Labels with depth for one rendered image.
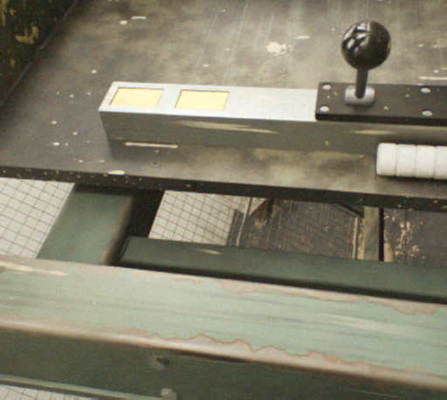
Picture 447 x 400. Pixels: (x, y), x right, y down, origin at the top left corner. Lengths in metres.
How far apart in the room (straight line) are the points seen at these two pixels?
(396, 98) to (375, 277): 0.17
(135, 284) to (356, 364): 0.16
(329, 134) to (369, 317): 0.21
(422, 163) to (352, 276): 0.12
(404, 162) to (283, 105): 0.13
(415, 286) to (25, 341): 0.33
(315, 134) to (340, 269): 0.13
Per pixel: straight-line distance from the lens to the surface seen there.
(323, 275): 0.54
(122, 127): 0.60
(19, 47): 0.76
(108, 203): 0.60
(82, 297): 0.43
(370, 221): 1.98
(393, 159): 0.53
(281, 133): 0.56
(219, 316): 0.40
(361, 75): 0.50
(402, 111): 0.55
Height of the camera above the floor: 1.68
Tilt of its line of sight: 12 degrees down
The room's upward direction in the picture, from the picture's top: 63 degrees counter-clockwise
